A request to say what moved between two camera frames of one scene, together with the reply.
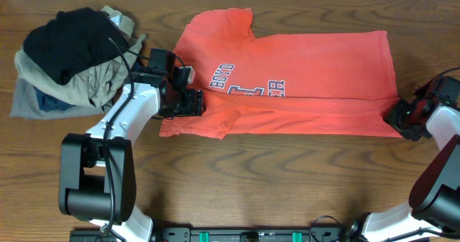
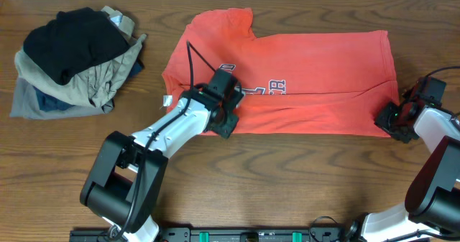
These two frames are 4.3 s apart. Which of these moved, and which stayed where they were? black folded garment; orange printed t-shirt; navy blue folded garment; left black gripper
Moved: left black gripper
Stayed: orange printed t-shirt; black folded garment; navy blue folded garment
